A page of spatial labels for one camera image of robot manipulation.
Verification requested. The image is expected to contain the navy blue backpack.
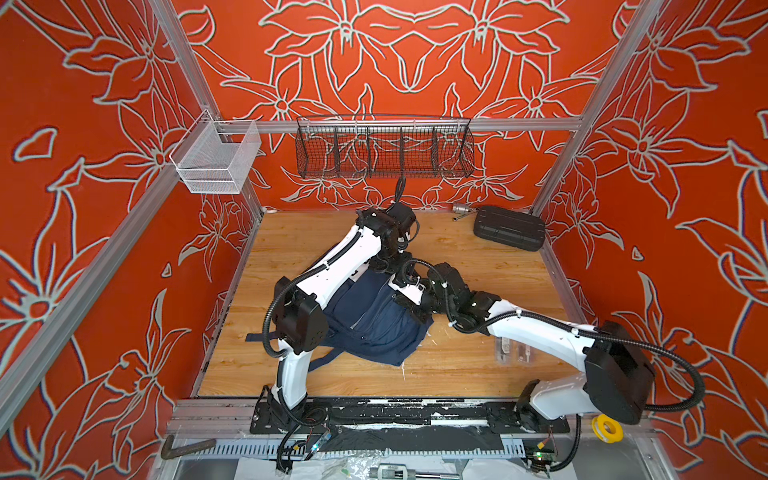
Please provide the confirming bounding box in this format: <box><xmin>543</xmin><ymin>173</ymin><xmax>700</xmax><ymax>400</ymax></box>
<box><xmin>244</xmin><ymin>269</ymin><xmax>434</xmax><ymax>368</ymax></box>

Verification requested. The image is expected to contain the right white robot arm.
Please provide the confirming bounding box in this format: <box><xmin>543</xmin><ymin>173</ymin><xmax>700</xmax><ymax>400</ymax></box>
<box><xmin>392</xmin><ymin>259</ymin><xmax>705</xmax><ymax>430</ymax></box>

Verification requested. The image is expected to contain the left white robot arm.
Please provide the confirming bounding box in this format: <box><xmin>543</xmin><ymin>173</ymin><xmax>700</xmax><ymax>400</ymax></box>
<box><xmin>258</xmin><ymin>202</ymin><xmax>431</xmax><ymax>428</ymax></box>

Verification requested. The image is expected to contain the black hard plastic case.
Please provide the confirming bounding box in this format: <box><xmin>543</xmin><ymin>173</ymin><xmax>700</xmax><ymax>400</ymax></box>
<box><xmin>473</xmin><ymin>206</ymin><xmax>546</xmax><ymax>252</ymax></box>

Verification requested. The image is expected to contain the yellow tape roll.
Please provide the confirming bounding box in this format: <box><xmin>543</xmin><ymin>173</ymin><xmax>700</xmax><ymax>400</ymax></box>
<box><xmin>591</xmin><ymin>414</ymin><xmax>624</xmax><ymax>444</ymax></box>

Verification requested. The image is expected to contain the black wire wall basket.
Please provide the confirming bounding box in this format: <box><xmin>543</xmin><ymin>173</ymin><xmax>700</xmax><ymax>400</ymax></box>
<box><xmin>295</xmin><ymin>114</ymin><xmax>476</xmax><ymax>180</ymax></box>

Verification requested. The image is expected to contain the white wire wall basket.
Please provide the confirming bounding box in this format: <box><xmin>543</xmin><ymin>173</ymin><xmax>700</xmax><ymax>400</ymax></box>
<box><xmin>170</xmin><ymin>109</ymin><xmax>262</xmax><ymax>194</ymax></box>

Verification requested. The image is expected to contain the rusty metal bracket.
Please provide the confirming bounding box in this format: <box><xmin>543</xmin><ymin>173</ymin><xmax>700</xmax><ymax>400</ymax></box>
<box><xmin>160</xmin><ymin>435</ymin><xmax>217</xmax><ymax>460</ymax></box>

